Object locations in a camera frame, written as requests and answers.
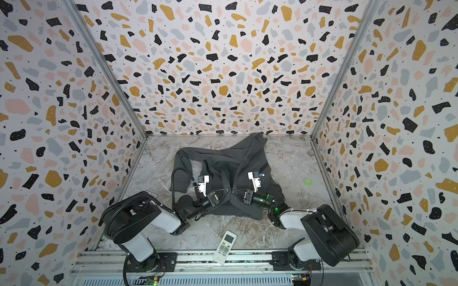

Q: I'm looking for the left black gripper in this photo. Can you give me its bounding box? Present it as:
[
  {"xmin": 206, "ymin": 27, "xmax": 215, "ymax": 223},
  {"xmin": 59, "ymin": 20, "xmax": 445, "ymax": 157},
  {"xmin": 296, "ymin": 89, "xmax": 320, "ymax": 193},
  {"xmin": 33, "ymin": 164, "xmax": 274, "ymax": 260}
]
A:
[{"xmin": 185, "ymin": 189, "xmax": 227, "ymax": 222}]

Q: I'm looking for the dark grey zip jacket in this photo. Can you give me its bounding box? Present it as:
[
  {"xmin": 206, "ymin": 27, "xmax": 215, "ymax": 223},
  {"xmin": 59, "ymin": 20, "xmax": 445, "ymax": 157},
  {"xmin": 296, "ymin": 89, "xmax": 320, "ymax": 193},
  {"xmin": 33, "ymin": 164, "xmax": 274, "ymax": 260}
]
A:
[{"xmin": 171, "ymin": 133, "xmax": 284, "ymax": 220}]

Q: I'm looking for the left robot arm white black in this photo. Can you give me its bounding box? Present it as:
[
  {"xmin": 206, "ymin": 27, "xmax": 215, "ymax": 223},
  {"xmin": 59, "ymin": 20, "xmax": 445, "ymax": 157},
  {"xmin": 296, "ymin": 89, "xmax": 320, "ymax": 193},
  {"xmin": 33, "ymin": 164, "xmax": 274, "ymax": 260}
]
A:
[{"xmin": 99, "ymin": 188, "xmax": 230, "ymax": 263}]

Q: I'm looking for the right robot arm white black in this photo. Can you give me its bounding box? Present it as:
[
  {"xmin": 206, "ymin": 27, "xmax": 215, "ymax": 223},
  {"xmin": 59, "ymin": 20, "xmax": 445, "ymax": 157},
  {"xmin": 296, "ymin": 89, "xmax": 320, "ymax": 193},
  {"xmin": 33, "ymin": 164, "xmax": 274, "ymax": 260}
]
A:
[{"xmin": 232, "ymin": 189, "xmax": 360, "ymax": 269}]

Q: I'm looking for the white remote control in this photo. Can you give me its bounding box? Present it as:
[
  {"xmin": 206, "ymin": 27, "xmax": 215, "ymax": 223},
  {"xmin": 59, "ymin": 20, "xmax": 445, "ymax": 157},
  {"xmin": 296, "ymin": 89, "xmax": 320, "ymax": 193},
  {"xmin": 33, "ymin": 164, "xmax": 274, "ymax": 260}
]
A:
[{"xmin": 213, "ymin": 231, "xmax": 237, "ymax": 266}]

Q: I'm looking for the white perforated vent strip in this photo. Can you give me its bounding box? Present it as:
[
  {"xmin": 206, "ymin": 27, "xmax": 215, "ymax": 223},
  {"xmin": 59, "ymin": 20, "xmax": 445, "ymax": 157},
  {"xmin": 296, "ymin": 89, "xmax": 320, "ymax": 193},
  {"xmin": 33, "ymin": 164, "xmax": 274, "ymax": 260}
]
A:
[{"xmin": 74, "ymin": 275, "xmax": 293, "ymax": 286}]

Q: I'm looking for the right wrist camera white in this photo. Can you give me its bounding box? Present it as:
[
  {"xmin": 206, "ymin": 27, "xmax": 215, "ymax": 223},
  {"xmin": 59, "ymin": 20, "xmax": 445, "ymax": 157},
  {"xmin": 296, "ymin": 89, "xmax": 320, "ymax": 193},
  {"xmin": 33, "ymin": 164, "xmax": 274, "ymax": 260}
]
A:
[{"xmin": 248, "ymin": 172, "xmax": 265, "ymax": 193}]

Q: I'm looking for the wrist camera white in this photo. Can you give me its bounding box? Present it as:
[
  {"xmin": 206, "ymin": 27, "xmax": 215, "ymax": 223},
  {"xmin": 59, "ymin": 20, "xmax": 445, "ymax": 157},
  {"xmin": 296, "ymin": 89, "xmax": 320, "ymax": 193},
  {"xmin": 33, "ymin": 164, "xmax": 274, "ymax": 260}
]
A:
[
  {"xmin": 248, "ymin": 172, "xmax": 265, "ymax": 193},
  {"xmin": 193, "ymin": 175, "xmax": 209, "ymax": 198}
]

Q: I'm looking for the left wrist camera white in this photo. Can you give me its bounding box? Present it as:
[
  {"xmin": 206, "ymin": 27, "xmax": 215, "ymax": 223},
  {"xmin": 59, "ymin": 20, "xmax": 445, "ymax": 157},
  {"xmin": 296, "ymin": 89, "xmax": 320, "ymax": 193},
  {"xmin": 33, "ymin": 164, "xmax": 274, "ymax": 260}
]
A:
[{"xmin": 193, "ymin": 175, "xmax": 209, "ymax": 198}]

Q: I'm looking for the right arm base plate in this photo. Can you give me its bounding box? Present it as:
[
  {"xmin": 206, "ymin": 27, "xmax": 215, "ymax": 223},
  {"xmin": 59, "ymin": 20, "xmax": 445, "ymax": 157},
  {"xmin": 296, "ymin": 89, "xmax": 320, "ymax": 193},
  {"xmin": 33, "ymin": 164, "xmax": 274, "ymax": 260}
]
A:
[{"xmin": 270, "ymin": 251, "xmax": 322, "ymax": 271}]

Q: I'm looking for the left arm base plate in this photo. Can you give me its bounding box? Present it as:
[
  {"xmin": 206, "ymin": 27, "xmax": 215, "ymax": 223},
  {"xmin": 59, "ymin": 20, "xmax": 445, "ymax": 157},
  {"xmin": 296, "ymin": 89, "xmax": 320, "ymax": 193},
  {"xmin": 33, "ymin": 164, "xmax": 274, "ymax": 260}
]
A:
[{"xmin": 123, "ymin": 252, "xmax": 178, "ymax": 274}]

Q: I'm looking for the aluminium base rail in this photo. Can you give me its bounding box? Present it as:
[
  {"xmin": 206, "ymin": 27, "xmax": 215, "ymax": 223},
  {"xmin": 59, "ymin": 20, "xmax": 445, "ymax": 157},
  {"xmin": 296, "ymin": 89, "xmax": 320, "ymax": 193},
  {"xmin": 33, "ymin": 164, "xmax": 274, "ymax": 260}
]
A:
[{"xmin": 67, "ymin": 248, "xmax": 375, "ymax": 276}]

